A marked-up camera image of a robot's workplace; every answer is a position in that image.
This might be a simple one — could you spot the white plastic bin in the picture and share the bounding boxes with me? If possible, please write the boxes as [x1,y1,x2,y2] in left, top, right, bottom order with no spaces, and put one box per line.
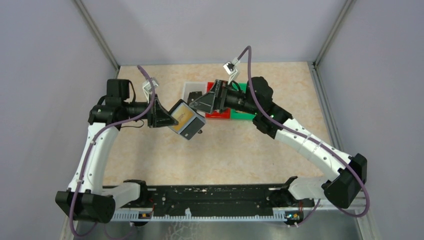
[181,81,207,104]

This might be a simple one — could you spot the aluminium frame rail right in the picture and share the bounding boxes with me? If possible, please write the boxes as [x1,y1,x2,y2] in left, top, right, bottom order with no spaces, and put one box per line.
[307,61,346,152]

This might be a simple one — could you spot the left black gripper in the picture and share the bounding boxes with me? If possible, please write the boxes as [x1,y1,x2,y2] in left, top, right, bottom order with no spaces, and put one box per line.
[122,93,179,128]

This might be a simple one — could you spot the aluminium frame rail left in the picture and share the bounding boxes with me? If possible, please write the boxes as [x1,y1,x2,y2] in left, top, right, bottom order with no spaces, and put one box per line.
[72,0,121,74]

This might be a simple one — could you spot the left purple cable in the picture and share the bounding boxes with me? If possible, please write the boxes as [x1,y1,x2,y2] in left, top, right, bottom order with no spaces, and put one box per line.
[68,65,157,238]

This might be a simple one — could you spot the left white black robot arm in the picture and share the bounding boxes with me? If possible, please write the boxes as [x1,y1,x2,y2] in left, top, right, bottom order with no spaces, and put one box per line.
[55,78,178,223]

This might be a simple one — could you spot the green plastic bin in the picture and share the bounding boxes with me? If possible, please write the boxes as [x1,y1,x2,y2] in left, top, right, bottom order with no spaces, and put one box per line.
[230,81,255,121]

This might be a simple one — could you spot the aluminium frame rail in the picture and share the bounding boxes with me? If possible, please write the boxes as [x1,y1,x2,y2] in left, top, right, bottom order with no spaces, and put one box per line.
[72,0,121,74]
[307,61,346,152]

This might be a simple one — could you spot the black card holder in bin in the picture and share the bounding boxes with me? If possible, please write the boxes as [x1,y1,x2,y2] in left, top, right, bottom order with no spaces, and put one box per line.
[187,91,203,105]

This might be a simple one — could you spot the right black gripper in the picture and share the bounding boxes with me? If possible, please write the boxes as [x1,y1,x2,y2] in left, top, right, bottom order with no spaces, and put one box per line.
[189,79,259,116]

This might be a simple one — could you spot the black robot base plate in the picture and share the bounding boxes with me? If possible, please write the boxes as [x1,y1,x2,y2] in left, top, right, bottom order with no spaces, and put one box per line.
[120,183,315,221]

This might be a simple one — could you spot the red plastic bin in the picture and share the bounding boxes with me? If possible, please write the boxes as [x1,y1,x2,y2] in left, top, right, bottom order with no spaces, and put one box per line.
[205,82,231,119]

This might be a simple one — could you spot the gold credit card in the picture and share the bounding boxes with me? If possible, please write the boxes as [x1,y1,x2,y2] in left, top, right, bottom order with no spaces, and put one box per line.
[170,101,195,133]

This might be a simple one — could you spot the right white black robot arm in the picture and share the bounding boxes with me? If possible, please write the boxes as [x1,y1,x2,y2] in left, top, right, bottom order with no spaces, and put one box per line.
[189,76,371,213]

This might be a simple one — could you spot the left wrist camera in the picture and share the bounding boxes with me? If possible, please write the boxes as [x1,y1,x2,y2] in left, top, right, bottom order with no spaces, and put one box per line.
[142,77,159,103]

